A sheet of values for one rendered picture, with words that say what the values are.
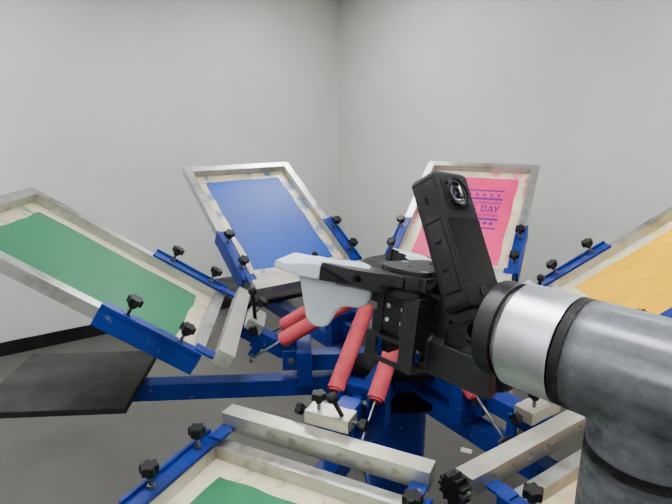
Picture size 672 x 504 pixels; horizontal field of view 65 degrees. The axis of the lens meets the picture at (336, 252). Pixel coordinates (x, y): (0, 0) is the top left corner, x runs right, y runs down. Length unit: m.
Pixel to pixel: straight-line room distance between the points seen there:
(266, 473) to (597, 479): 1.10
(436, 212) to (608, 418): 0.18
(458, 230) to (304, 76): 4.95
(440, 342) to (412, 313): 0.03
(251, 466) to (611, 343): 1.17
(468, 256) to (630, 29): 3.22
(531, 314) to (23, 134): 4.36
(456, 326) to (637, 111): 3.15
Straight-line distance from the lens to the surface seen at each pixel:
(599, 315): 0.36
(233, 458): 1.45
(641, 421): 0.35
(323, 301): 0.45
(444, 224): 0.41
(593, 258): 2.32
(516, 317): 0.37
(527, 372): 0.37
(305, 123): 5.32
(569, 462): 1.49
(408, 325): 0.42
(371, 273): 0.42
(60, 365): 2.14
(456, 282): 0.40
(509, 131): 3.98
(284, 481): 1.39
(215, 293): 2.03
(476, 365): 0.40
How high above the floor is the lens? 1.81
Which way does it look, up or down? 15 degrees down
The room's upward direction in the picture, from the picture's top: straight up
